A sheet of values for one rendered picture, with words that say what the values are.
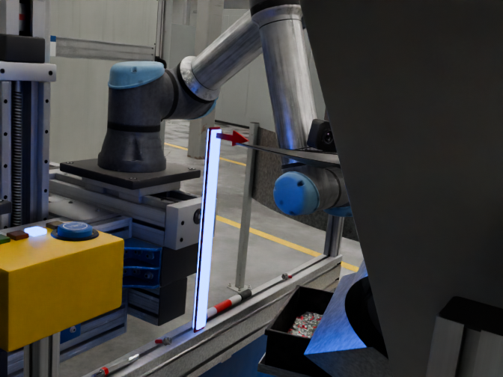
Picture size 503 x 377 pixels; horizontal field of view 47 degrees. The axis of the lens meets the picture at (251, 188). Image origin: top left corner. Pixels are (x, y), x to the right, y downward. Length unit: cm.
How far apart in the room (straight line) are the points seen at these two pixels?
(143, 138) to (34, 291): 68
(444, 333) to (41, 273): 42
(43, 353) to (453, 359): 49
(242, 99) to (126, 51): 877
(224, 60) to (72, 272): 71
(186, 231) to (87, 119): 150
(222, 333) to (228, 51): 58
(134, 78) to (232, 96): 1045
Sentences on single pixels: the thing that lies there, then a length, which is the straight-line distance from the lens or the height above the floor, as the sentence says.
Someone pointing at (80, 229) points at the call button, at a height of 108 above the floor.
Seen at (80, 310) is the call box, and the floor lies 100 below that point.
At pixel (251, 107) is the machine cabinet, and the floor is 43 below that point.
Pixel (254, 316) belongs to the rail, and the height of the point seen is 83.
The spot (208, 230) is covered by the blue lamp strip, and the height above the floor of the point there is 103.
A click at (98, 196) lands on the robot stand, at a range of 133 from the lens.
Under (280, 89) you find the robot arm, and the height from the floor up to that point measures 125.
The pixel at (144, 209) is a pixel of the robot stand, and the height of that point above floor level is 97.
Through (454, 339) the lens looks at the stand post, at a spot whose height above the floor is 114.
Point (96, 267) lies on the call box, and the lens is 70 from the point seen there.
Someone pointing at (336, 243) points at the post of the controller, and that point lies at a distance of 138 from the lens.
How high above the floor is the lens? 129
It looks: 12 degrees down
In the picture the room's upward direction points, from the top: 5 degrees clockwise
